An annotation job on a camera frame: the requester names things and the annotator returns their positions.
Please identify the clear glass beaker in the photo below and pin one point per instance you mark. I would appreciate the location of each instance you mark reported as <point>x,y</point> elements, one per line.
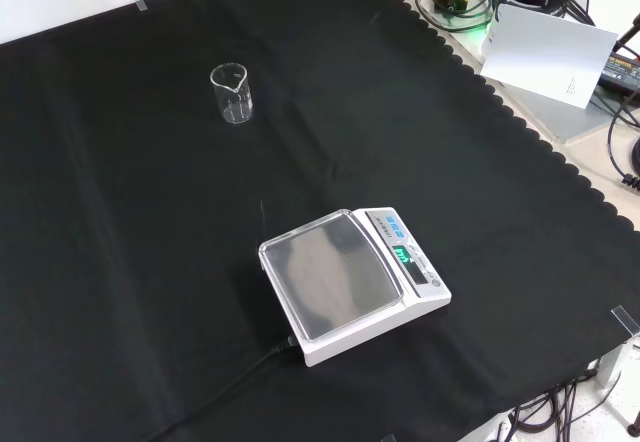
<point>233,108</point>

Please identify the white electronic balance steel pan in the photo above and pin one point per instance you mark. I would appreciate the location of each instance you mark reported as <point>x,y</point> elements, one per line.
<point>340,282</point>

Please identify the black bench cloth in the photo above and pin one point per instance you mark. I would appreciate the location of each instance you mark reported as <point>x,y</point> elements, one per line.
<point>150,222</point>

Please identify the grey tape piece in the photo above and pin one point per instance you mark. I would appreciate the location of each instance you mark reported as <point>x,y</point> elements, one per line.
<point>142,5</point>

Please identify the clear tape piece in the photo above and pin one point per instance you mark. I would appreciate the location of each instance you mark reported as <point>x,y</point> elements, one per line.
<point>625,320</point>

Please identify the black power adapter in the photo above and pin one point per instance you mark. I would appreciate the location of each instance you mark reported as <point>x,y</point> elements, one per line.
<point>623,70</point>

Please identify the white bench leg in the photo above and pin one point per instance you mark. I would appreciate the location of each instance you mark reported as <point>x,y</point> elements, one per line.
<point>610,364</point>

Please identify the grey metal base plate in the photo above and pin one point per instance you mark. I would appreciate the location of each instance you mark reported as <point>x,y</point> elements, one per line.
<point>575,123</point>

